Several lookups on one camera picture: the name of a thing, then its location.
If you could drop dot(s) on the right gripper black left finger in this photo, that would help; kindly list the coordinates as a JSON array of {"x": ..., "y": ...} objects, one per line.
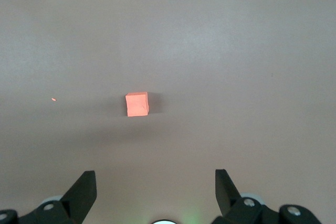
[{"x": 78, "y": 203}]

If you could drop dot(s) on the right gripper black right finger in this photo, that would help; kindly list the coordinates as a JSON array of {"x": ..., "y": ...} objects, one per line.
[{"x": 231, "y": 203}]

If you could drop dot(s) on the orange foam block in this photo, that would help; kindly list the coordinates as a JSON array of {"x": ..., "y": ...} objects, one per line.
[{"x": 137, "y": 105}]

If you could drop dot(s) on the brown table mat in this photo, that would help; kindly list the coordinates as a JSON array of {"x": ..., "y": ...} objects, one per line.
[{"x": 168, "y": 37}]

